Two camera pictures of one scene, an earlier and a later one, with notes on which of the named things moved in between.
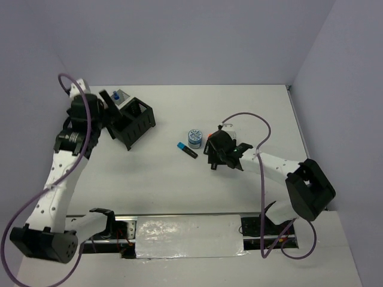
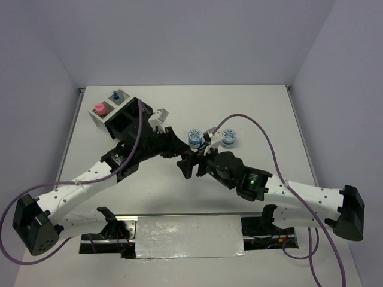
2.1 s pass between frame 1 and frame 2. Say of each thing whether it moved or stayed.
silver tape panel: stayed
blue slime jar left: stayed
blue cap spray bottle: stayed
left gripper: moved
